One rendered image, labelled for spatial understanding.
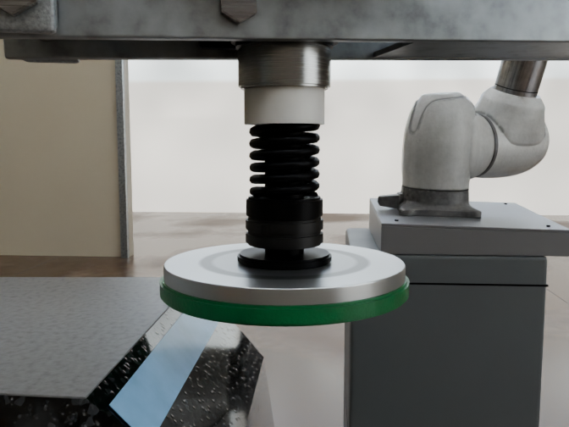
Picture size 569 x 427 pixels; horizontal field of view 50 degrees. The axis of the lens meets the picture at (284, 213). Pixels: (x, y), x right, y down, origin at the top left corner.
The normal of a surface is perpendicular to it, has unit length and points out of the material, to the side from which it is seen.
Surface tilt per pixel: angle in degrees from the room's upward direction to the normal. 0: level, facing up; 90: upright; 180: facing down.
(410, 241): 90
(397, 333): 90
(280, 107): 90
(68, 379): 0
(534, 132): 106
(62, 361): 0
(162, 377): 46
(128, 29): 90
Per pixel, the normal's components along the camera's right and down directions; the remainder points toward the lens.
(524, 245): -0.07, 0.11
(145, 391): 0.72, -0.69
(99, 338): 0.00, -0.99
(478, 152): 0.52, 0.17
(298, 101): 0.32, 0.11
